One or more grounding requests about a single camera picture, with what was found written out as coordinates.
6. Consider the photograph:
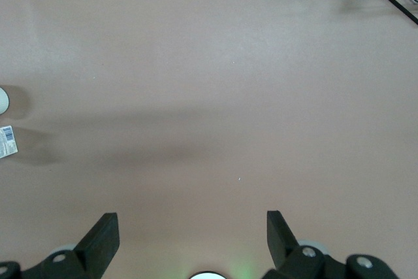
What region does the blue white milk carton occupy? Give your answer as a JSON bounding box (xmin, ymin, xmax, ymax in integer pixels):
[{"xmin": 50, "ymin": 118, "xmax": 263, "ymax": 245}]
[{"xmin": 0, "ymin": 125, "xmax": 19, "ymax": 159}]

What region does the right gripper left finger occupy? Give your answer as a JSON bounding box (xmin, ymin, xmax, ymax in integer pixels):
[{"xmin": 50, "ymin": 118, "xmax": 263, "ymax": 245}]
[{"xmin": 0, "ymin": 212, "xmax": 120, "ymax": 279}]

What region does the white mug grey inside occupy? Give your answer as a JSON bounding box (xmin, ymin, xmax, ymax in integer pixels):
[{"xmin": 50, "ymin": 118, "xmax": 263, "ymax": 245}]
[{"xmin": 0, "ymin": 86, "xmax": 10, "ymax": 116}]

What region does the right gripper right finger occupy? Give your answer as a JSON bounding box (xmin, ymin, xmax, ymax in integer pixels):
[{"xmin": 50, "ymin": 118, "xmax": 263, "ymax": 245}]
[{"xmin": 263, "ymin": 210, "xmax": 403, "ymax": 279}]

